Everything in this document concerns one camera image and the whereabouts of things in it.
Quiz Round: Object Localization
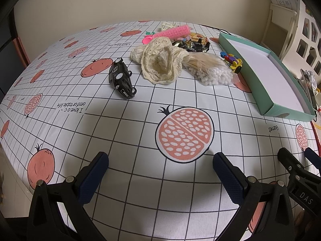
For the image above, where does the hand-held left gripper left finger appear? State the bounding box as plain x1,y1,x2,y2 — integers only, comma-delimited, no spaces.
26,151,109,241

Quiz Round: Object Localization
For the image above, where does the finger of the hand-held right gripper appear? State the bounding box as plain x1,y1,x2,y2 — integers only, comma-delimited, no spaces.
304,147,321,174
277,147,317,189

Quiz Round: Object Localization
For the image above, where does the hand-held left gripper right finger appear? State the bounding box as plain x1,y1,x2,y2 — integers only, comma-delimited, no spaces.
213,152,295,241

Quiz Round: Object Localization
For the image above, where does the black toy car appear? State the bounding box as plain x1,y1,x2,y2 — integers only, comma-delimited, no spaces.
109,58,137,99

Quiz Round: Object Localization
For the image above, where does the bag of cotton swabs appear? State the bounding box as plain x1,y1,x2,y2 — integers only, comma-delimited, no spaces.
184,53,234,86

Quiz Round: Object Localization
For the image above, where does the teal cardboard box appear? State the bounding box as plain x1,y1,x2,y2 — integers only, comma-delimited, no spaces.
217,32,317,122

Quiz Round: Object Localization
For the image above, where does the colourful block toy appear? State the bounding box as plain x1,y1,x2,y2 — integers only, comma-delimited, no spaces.
220,51,243,74

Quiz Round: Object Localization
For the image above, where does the cream lace cloth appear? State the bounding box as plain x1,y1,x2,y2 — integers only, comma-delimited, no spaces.
130,36,191,85

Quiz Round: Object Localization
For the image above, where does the black gold robot toy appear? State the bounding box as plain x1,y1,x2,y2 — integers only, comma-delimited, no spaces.
173,39,209,54

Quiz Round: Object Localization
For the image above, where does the orange yellow snack packet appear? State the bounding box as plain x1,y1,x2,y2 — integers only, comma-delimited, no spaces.
189,32,211,53

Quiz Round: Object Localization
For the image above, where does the pink hair roller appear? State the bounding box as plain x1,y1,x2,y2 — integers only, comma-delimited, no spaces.
143,26,191,44

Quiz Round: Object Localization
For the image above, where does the pomegranate print grid tablecloth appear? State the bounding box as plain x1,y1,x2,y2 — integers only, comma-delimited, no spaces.
0,20,321,241

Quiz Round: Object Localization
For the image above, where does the crumpled white paper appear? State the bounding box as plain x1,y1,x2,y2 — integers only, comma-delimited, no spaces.
306,70,318,84

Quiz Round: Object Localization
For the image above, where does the white shelf unit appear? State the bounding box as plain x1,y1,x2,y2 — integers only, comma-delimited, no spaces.
280,0,321,74

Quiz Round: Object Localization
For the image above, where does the white shelf rack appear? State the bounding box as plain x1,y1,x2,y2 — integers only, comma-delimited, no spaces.
261,2,302,59

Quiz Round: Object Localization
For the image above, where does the dark cabinet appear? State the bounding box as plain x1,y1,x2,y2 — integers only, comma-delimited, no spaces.
0,0,31,101

